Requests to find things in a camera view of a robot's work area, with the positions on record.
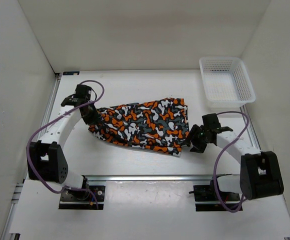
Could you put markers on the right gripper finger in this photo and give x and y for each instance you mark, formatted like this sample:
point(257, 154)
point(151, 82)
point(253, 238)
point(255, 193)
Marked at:
point(200, 148)
point(193, 136)

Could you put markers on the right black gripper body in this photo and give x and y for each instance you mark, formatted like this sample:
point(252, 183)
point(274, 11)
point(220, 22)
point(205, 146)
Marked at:
point(203, 131)

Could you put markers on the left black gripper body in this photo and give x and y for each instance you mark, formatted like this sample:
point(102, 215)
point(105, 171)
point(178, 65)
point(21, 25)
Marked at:
point(92, 116)

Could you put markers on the orange camouflage shorts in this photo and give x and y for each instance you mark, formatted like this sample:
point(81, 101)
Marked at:
point(159, 125)

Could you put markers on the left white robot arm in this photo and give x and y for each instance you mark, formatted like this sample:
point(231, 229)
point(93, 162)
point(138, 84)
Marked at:
point(46, 161)

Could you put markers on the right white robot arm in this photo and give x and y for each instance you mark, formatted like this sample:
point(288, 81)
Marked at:
point(260, 174)

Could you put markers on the small dark label sticker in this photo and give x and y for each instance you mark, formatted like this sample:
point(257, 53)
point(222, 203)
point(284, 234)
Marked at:
point(70, 73)

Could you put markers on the white plastic basket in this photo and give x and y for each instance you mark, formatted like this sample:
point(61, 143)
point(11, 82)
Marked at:
point(226, 82)

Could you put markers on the aluminium front rail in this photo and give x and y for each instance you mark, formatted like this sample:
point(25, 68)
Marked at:
point(125, 178)

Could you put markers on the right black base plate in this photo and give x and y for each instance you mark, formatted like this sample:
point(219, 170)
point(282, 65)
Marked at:
point(206, 199)

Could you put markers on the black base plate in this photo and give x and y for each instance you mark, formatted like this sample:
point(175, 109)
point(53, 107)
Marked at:
point(206, 199)
point(83, 200)

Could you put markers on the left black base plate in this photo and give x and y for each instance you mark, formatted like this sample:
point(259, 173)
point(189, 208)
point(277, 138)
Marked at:
point(83, 200)

